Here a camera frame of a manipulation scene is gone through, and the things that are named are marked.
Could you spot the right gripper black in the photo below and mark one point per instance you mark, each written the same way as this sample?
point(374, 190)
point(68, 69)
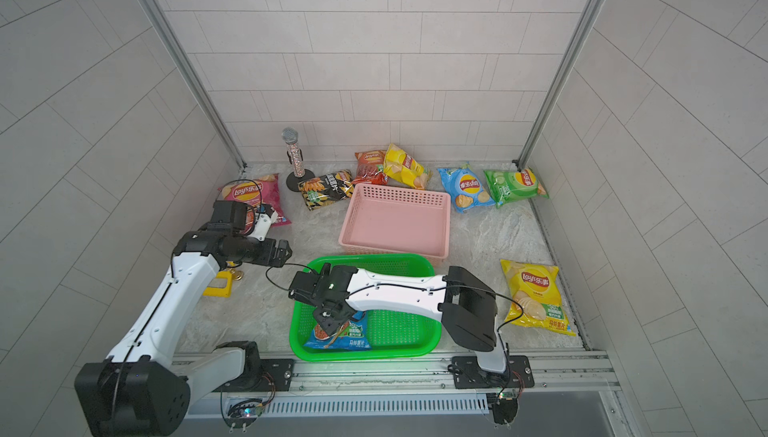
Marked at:
point(328, 308)

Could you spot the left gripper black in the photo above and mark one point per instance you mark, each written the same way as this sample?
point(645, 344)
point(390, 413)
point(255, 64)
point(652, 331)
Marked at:
point(269, 257)

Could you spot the dark blue chips bag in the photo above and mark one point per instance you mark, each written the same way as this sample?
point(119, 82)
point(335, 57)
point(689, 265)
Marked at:
point(352, 335)

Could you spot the light blue chips bag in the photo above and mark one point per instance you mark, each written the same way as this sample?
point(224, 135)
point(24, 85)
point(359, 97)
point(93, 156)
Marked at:
point(465, 188)

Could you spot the yellow chips bag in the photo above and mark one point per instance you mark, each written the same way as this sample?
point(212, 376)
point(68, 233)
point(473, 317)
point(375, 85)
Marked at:
point(402, 167)
point(537, 300)

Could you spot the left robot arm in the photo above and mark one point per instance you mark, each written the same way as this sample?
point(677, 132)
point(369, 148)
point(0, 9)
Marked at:
point(134, 390)

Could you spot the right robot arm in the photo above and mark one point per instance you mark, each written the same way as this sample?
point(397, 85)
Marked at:
point(464, 305)

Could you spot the magenta chips bag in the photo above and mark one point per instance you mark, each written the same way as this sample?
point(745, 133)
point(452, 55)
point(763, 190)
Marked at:
point(259, 193)

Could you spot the green plastic basket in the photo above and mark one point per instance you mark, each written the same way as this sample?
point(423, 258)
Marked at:
point(389, 334)

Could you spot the pink plastic basket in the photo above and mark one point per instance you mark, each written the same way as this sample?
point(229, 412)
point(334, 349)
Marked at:
point(388, 219)

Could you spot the red chips bag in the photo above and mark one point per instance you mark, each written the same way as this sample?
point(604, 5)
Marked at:
point(370, 167)

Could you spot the green cucumber chips bag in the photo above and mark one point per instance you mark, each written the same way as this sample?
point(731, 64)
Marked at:
point(508, 186)

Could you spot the brass knob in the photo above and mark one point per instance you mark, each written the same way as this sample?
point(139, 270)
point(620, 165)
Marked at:
point(236, 273)

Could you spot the black snack bag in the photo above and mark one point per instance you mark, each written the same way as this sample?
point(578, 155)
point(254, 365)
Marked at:
point(327, 189)

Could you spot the glitter microphone on stand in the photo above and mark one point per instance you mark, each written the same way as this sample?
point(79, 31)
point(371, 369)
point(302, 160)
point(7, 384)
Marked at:
point(299, 172)

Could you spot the left circuit board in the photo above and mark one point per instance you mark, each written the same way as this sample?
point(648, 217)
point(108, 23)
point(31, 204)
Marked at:
point(241, 415)

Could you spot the circuit board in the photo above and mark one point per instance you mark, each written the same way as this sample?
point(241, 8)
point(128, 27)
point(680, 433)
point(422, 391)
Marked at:
point(503, 407)
point(241, 415)

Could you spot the right circuit board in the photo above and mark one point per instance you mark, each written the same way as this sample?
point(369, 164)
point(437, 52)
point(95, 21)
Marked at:
point(503, 407)

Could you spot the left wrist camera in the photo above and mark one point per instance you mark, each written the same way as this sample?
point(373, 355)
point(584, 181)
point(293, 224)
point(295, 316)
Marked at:
point(242, 218)

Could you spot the yellow plastic triangle frame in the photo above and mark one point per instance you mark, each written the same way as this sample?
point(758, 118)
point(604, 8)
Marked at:
point(220, 286)

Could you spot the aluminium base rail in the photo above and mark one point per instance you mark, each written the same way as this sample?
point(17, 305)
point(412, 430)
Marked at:
point(439, 384)

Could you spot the left corner aluminium post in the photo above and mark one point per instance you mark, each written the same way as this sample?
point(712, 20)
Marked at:
point(188, 73)

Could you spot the corner aluminium post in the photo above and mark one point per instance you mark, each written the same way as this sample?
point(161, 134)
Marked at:
point(575, 46)
point(188, 73)

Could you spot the right corner aluminium post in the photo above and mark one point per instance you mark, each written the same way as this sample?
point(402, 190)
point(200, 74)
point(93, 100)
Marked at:
point(575, 46)

